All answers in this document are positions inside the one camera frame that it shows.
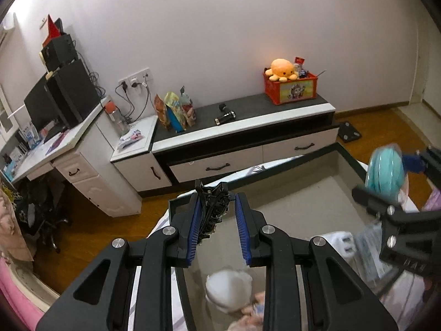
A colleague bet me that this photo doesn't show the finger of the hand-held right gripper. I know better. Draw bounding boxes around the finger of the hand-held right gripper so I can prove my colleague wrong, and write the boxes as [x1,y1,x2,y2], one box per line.
[401,146,441,180]
[352,187,404,219]

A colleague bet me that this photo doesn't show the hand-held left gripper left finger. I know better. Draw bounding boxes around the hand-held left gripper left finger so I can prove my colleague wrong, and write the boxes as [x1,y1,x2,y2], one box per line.
[36,193,207,331]

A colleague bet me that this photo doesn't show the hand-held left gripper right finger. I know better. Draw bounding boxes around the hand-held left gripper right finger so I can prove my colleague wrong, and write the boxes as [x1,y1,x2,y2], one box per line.
[235,193,398,331]

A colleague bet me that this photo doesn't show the teal round case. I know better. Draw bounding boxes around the teal round case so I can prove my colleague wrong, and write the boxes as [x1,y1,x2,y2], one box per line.
[364,145,409,197]

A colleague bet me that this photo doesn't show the black studded hair clip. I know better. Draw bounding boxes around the black studded hair clip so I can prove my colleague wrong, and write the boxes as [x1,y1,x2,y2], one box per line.
[195,179,231,240]

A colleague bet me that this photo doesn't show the clear packet with label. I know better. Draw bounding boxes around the clear packet with label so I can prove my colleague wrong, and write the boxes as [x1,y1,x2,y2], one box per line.
[355,222,397,283]

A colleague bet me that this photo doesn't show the white plug adapter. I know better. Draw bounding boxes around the white plug adapter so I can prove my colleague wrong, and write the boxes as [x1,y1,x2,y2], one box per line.
[326,231,357,259]

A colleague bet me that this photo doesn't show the pink box with black rim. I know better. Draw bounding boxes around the pink box with black rim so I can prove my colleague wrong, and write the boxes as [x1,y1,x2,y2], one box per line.
[168,143,380,331]

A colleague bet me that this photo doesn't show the white round-headed doll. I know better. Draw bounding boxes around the white round-headed doll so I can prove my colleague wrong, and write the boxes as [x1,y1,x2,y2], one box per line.
[206,269,254,314]

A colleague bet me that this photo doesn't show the baby figurine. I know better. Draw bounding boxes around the baby figurine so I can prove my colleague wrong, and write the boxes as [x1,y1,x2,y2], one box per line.
[229,291,267,331]

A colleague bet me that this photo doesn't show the black white TV stand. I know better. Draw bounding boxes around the black white TV stand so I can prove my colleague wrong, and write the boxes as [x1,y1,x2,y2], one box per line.
[152,93,340,194]

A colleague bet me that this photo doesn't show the black bathroom scale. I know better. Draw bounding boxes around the black bathroom scale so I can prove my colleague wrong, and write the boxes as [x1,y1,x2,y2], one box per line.
[336,121,362,143]

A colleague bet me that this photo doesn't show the white side cabinet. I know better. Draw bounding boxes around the white side cabinet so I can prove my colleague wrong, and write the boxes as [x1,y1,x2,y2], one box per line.
[110,115,173,194]

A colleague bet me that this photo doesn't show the white door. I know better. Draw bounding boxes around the white door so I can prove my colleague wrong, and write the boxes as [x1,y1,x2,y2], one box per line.
[408,17,441,118]

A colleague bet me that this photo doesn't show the white desk with drawers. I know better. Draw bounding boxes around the white desk with drawers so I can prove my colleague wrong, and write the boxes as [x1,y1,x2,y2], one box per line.
[7,97,142,218]

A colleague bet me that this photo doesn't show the pink white packet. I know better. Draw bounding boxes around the pink white packet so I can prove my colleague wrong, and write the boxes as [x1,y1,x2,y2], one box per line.
[117,129,143,150]

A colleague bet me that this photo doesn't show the black flashlight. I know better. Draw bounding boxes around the black flashlight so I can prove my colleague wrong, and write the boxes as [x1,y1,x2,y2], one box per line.
[214,103,235,125]

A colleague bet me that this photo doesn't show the yellow snack bag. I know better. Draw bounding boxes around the yellow snack bag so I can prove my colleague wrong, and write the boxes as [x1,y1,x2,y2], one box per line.
[165,91,187,133]

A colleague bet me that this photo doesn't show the brown snack bag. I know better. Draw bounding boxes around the brown snack bag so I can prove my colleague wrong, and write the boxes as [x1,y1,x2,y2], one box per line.
[179,86,198,128]

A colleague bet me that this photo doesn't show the orange snack bag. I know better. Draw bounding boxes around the orange snack bag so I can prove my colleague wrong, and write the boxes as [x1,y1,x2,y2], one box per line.
[154,94,169,128]

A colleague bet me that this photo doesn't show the orange printed crate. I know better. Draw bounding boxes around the orange printed crate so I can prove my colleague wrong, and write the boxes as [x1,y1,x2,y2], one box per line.
[263,71,318,106]

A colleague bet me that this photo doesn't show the bottle with orange cap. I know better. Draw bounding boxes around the bottle with orange cap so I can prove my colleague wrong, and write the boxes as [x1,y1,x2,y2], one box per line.
[105,102,130,137]

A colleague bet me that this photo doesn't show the small toys in crate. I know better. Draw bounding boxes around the small toys in crate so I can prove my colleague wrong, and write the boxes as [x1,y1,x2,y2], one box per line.
[293,56,309,78]

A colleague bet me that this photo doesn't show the black office chair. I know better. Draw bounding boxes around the black office chair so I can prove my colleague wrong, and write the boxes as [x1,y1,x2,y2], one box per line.
[15,176,71,252]

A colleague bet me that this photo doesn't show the orange octopus plush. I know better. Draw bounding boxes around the orange octopus plush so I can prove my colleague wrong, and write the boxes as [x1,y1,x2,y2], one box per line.
[263,58,300,82]

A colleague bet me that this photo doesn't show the beige padded coat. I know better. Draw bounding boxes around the beige padded coat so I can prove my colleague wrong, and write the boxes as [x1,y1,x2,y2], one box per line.
[0,186,35,263]

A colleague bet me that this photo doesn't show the black computer tower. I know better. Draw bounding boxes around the black computer tower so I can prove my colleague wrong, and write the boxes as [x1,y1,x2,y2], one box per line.
[46,58,101,128]

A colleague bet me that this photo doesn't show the blue white box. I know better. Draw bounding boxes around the blue white box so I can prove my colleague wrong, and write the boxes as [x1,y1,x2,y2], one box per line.
[19,122,38,149]

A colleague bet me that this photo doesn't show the pink quilt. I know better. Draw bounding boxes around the pink quilt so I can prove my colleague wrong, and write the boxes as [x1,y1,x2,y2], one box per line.
[0,258,45,331]

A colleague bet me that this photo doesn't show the light blue carton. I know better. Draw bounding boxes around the light blue carton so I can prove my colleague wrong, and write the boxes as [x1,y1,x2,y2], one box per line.
[2,155,21,180]

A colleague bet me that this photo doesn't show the black computer monitor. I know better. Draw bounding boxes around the black computer monitor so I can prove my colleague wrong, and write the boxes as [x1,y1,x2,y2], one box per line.
[23,76,69,135]

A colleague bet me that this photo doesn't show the black speaker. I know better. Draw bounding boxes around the black speaker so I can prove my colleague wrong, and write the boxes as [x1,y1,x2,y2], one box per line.
[41,34,79,71]

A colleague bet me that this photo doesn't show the white air conditioner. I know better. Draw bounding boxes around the white air conditioner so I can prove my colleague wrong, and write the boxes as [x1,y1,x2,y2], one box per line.
[0,14,18,45]

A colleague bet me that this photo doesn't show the black power cable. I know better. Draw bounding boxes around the black power cable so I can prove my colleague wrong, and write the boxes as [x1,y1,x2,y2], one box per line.
[115,81,152,125]

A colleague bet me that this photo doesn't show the white wall outlet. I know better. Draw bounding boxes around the white wall outlet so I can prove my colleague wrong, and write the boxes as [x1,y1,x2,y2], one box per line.
[119,70,152,88]

